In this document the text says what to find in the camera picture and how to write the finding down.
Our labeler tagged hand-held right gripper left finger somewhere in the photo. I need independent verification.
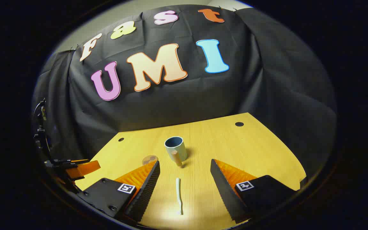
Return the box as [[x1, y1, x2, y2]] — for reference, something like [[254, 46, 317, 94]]
[[75, 160, 161, 222]]

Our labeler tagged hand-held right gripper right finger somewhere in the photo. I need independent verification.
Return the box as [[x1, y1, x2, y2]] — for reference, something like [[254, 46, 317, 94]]
[[210, 158, 299, 224]]

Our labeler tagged round brown coaster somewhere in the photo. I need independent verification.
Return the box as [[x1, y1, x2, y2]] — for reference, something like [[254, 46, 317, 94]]
[[142, 155, 159, 165]]

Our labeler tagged pale green toothbrush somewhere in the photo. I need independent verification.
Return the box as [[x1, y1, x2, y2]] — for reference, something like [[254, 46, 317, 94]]
[[175, 178, 184, 215]]

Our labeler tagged pale green cup wooden handle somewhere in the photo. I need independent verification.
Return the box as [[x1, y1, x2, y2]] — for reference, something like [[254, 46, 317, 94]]
[[164, 136, 188, 167]]

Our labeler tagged wooden desktop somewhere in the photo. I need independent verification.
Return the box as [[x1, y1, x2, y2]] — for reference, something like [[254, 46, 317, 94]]
[[75, 112, 307, 230]]

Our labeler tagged black backdrop cloth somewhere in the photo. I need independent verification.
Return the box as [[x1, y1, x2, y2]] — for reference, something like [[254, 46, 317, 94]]
[[32, 4, 338, 179]]

